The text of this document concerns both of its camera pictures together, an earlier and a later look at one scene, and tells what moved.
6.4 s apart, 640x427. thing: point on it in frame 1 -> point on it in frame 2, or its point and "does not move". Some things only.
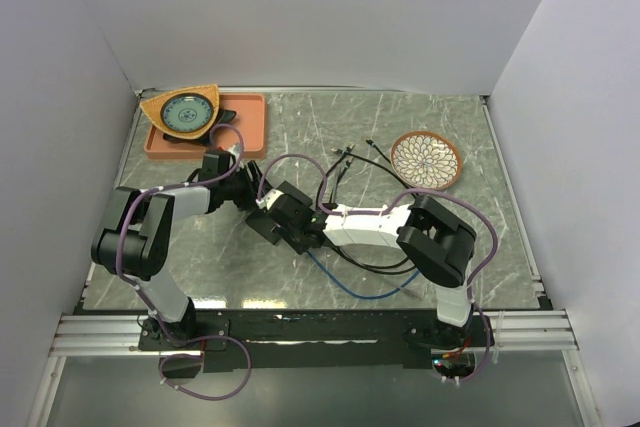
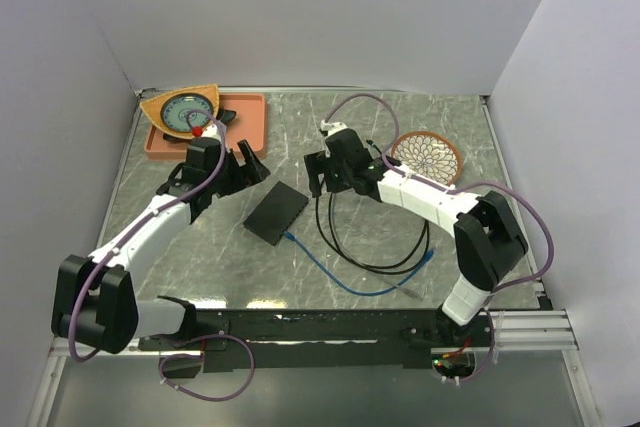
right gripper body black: [292, 237] -> [337, 176]
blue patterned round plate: [186, 112] does not move
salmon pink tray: [247, 130] does not move
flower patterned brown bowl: [426, 160] does not move
